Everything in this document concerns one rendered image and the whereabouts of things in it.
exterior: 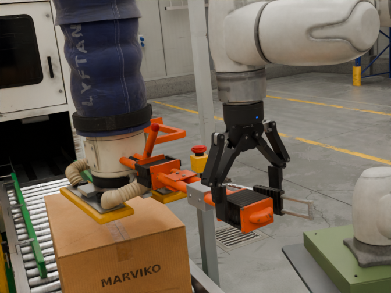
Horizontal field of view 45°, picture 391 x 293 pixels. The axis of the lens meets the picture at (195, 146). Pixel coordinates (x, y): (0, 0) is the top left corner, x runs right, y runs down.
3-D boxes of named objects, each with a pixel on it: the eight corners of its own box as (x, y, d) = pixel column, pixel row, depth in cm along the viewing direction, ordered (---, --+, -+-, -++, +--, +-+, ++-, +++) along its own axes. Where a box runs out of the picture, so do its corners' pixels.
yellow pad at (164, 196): (114, 178, 159) (112, 164, 157) (140, 171, 164) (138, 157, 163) (163, 205, 131) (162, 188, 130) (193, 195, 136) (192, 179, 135)
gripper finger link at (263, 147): (239, 133, 90) (243, 127, 90) (270, 165, 96) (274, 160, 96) (252, 136, 86) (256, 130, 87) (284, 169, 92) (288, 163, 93)
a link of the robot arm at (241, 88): (205, 72, 86) (208, 104, 88) (236, 74, 79) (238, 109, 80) (244, 66, 91) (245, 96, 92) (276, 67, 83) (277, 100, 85)
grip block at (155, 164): (135, 183, 120) (132, 161, 119) (167, 173, 125) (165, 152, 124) (150, 190, 113) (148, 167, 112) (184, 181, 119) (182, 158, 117)
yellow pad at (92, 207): (59, 193, 149) (56, 178, 148) (89, 185, 154) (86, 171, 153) (100, 225, 121) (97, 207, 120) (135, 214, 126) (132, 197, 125)
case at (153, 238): (60, 282, 201) (43, 195, 191) (149, 258, 215) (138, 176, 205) (79, 371, 147) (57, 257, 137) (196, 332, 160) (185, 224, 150)
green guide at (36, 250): (2, 185, 343) (-1, 174, 341) (17, 182, 347) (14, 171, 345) (23, 284, 202) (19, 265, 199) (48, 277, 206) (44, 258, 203)
